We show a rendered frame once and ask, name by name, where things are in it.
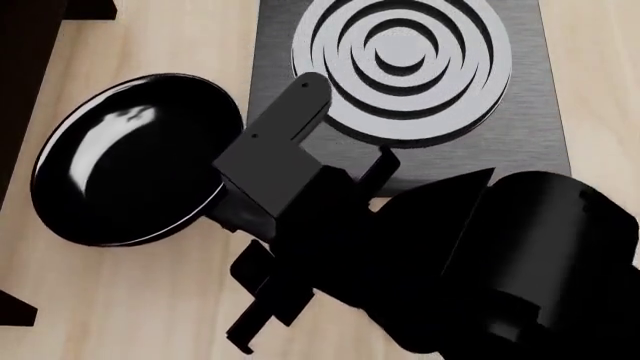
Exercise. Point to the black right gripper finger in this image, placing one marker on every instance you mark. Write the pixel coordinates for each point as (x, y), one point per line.
(270, 165)
(272, 296)

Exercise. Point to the grey spiral coil burner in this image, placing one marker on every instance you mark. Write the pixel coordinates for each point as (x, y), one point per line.
(400, 56)

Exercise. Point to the brushed grey metal stove base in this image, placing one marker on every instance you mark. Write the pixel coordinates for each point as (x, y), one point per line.
(530, 123)

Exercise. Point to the black frying pan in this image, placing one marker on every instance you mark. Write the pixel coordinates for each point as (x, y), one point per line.
(130, 161)

